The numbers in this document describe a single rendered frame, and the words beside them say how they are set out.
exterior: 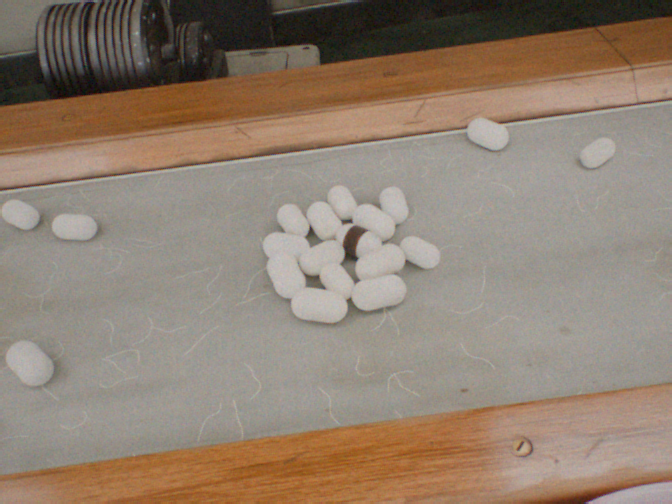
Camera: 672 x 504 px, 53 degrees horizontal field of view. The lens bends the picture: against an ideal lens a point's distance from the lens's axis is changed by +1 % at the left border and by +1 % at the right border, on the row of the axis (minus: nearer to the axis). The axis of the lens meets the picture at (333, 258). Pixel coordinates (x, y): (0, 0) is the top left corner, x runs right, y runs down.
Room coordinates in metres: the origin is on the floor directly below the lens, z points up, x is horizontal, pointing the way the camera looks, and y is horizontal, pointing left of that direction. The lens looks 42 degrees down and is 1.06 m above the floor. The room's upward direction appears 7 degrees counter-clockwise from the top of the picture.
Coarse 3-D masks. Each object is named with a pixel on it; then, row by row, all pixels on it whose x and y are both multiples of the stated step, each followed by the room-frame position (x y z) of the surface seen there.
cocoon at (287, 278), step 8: (272, 256) 0.35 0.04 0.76; (280, 256) 0.34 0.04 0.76; (288, 256) 0.34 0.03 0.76; (272, 264) 0.34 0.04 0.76; (280, 264) 0.34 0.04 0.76; (288, 264) 0.34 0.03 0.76; (296, 264) 0.34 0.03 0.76; (272, 272) 0.33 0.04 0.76; (280, 272) 0.33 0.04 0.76; (288, 272) 0.33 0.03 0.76; (296, 272) 0.33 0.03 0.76; (272, 280) 0.33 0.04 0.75; (280, 280) 0.32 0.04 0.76; (288, 280) 0.32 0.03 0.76; (296, 280) 0.32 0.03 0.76; (304, 280) 0.33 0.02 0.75; (280, 288) 0.32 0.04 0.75; (288, 288) 0.32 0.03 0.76; (296, 288) 0.32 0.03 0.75; (288, 296) 0.32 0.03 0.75
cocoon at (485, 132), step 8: (480, 120) 0.48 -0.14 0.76; (488, 120) 0.48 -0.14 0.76; (472, 128) 0.48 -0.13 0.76; (480, 128) 0.48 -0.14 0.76; (488, 128) 0.47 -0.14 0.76; (496, 128) 0.47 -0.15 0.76; (504, 128) 0.47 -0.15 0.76; (472, 136) 0.48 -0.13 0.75; (480, 136) 0.47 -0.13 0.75; (488, 136) 0.47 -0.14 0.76; (496, 136) 0.46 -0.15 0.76; (504, 136) 0.46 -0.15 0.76; (480, 144) 0.47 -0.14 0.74; (488, 144) 0.46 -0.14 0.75; (496, 144) 0.46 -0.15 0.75; (504, 144) 0.46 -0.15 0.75
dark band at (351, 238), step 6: (354, 228) 0.36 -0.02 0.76; (360, 228) 0.36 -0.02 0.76; (348, 234) 0.36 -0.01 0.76; (354, 234) 0.36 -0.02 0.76; (360, 234) 0.36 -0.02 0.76; (348, 240) 0.36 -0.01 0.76; (354, 240) 0.36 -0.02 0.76; (342, 246) 0.36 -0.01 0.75; (348, 246) 0.36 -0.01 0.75; (354, 246) 0.35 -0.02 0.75; (348, 252) 0.36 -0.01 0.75; (354, 252) 0.35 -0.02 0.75
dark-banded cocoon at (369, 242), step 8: (352, 224) 0.37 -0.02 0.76; (344, 232) 0.36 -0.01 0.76; (368, 232) 0.36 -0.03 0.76; (336, 240) 0.37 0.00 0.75; (360, 240) 0.35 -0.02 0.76; (368, 240) 0.35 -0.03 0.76; (376, 240) 0.35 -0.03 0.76; (360, 248) 0.35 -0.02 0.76; (368, 248) 0.35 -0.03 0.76; (376, 248) 0.35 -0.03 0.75; (360, 256) 0.35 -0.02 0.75
